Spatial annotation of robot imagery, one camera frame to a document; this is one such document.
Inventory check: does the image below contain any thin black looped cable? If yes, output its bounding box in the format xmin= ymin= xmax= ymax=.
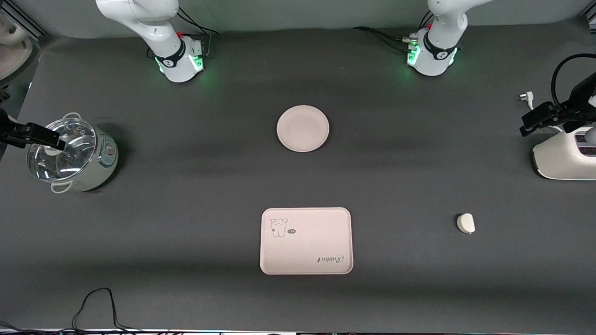
xmin=72 ymin=287 xmax=146 ymax=332

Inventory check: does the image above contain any beige rectangular rabbit tray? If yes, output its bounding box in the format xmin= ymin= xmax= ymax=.
xmin=260 ymin=207 xmax=354 ymax=275

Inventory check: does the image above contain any aluminium frame rail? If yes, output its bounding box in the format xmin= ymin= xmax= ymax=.
xmin=0 ymin=6 xmax=48 ymax=39

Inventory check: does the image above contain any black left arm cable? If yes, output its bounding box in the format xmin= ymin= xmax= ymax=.
xmin=551 ymin=53 xmax=596 ymax=112

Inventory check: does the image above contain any black left base cable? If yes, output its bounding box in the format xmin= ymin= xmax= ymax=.
xmin=351 ymin=26 xmax=413 ymax=53

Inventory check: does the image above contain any white toaster power cord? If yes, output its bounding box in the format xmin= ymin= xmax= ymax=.
xmin=518 ymin=92 xmax=565 ymax=134

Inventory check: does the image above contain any pale green electric pot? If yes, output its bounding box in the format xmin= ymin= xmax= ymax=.
xmin=28 ymin=112 xmax=119 ymax=194

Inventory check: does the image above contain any black right base cable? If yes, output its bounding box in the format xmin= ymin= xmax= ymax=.
xmin=176 ymin=7 xmax=220 ymax=59

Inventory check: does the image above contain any white toaster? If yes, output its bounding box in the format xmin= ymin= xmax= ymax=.
xmin=532 ymin=127 xmax=596 ymax=181

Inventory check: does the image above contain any beige round background object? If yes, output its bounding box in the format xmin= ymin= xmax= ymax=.
xmin=0 ymin=12 xmax=34 ymax=85

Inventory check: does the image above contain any glass pot lid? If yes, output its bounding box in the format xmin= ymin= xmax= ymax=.
xmin=27 ymin=118 xmax=97 ymax=182

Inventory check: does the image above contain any white steamed bun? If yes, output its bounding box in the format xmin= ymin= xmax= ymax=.
xmin=456 ymin=213 xmax=476 ymax=234

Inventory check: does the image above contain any round beige plate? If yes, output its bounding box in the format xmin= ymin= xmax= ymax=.
xmin=277 ymin=105 xmax=330 ymax=153

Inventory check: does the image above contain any black base cable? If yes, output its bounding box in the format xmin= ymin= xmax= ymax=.
xmin=351 ymin=26 xmax=413 ymax=53
xmin=176 ymin=7 xmax=220 ymax=59

